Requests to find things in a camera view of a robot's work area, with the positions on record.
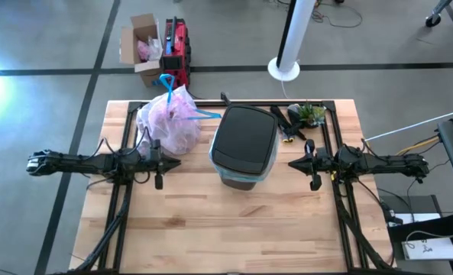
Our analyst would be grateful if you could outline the red tool case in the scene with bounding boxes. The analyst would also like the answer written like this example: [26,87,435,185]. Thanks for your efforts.
[160,16,192,91]

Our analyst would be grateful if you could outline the open cardboard box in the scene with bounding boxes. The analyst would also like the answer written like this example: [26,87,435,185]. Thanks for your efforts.
[118,13,167,88]

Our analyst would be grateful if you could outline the yellow cable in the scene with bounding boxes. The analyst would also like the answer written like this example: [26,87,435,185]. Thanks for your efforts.
[395,135,441,157]

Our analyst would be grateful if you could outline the black trash bin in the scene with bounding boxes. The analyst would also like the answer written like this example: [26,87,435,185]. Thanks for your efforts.
[218,172,260,192]

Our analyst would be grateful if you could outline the blue plastic trash bag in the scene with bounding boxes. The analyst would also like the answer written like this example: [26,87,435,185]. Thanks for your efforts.
[208,128,281,183]

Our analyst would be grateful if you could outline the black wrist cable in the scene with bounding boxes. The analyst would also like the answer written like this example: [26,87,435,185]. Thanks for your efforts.
[342,137,376,157]
[132,170,151,185]

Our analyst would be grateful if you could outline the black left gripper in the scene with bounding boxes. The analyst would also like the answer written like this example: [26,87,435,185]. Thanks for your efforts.
[144,139,183,175]

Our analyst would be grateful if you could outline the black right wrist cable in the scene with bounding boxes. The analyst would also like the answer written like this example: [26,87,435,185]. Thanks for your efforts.
[342,137,376,157]

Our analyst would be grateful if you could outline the grey trash bin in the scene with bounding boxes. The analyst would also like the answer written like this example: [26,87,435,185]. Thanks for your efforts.
[135,73,222,156]

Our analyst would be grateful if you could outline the pink plastic bag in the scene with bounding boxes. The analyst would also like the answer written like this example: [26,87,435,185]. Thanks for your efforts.
[137,39,150,61]

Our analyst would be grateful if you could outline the black aluminium table frame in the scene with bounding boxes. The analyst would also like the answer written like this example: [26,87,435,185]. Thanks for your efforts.
[52,98,403,275]

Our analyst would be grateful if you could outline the yellow curled object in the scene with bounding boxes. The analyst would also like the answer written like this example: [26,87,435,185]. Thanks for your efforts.
[286,118,308,141]

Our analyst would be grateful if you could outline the white round pillar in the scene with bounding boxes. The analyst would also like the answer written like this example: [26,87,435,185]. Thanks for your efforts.
[267,0,317,83]

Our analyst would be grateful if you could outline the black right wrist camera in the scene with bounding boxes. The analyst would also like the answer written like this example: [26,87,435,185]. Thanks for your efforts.
[309,173,323,192]

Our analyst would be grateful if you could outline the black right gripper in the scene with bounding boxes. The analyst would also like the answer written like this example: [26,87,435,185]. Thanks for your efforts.
[287,139,340,177]

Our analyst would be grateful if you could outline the black glove with yellow cuff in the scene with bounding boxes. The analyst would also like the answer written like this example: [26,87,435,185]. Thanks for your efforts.
[269,105,294,144]

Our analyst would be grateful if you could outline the clear plastic wrap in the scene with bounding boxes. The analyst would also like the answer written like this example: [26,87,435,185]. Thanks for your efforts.
[148,36,164,64]

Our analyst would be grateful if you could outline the white paper sheet with writing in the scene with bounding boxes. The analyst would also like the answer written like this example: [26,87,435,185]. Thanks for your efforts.
[401,212,453,261]

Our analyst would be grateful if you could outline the small potted green plant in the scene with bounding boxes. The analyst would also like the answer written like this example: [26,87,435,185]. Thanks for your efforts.
[286,101,327,129]

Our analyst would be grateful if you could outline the black bin lid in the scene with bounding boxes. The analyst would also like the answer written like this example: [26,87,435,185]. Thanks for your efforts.
[210,104,280,176]

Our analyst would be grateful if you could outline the tangled floor cables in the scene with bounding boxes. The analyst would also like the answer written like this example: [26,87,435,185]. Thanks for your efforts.
[309,0,364,29]

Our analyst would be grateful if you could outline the black cable with plug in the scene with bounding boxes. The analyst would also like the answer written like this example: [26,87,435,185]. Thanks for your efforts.
[406,159,451,199]

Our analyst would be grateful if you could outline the black bar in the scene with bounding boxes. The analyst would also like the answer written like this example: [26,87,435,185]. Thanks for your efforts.
[387,212,453,242]

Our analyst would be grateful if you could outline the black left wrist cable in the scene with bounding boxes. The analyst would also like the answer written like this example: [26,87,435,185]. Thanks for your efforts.
[132,170,151,185]

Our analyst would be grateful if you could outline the grey leg with caster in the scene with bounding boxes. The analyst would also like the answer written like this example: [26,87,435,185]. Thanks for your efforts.
[424,0,453,28]

